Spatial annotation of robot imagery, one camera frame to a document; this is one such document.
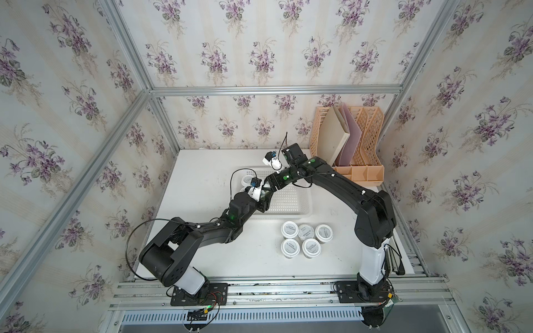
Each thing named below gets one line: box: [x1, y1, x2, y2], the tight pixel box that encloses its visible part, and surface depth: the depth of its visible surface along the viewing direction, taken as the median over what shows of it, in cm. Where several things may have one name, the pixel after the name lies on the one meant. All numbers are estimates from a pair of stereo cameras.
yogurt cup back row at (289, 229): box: [280, 220, 300, 239], surface depth 84 cm
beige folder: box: [317, 106, 351, 166], surface depth 99 cm
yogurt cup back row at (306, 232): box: [297, 224, 316, 241], surface depth 85 cm
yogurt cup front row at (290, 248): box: [280, 238, 301, 259], surface depth 79 cm
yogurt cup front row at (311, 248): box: [301, 237, 322, 259], surface depth 79 cm
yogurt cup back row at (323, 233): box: [315, 224, 334, 244], surface depth 83 cm
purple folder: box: [335, 102, 363, 167], surface depth 93 cm
